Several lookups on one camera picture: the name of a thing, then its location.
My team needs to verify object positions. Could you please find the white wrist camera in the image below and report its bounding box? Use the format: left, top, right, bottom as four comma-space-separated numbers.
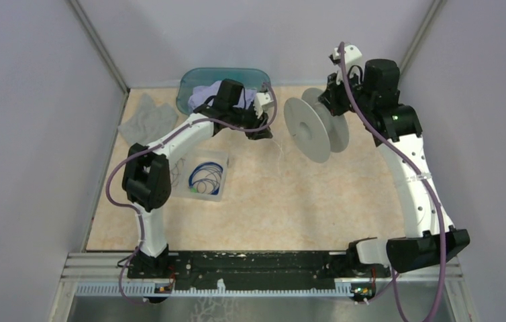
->
254, 92, 274, 119
329, 44, 363, 77

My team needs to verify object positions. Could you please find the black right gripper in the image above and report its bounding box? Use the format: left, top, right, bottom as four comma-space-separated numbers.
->
319, 67, 373, 117

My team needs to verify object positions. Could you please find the teal plastic basin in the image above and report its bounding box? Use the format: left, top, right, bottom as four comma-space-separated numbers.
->
176, 67, 270, 115

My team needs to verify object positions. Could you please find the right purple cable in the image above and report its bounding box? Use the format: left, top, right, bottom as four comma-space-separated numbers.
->
337, 42, 448, 322

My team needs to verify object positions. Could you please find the white slotted cable duct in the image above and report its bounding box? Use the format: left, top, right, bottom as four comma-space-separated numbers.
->
74, 282, 354, 299

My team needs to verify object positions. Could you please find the purple cable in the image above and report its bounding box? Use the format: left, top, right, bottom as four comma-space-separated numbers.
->
337, 42, 448, 322
105, 82, 279, 307

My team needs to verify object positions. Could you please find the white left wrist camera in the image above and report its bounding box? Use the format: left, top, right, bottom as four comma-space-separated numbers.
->
254, 92, 274, 119

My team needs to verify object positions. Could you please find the clear plastic divided tray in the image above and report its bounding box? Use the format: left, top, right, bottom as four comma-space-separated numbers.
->
170, 149, 229, 202

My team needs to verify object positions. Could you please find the lavender cloth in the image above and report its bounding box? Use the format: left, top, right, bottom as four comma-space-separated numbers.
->
188, 80, 257, 111

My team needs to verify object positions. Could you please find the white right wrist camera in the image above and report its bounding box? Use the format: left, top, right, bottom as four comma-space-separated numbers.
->
329, 44, 363, 77

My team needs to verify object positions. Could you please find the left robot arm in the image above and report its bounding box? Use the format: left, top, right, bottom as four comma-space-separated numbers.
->
118, 79, 277, 278

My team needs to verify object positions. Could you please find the blue cable coil green connector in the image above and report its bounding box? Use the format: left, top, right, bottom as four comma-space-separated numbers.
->
188, 162, 223, 195

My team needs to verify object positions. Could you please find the clear plastic bag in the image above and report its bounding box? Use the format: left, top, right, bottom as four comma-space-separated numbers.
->
117, 93, 179, 146

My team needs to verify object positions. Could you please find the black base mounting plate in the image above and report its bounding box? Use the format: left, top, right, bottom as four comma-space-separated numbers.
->
128, 251, 391, 293

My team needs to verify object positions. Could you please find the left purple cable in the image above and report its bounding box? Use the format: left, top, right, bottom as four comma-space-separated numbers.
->
105, 82, 279, 307

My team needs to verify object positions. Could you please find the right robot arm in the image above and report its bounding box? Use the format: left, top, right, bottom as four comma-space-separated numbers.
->
318, 59, 470, 276

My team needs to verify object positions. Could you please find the white perforated cable spool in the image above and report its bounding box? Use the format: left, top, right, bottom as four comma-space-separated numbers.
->
284, 87, 350, 163

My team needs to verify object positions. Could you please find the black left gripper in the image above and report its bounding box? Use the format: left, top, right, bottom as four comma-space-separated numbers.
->
229, 101, 273, 141

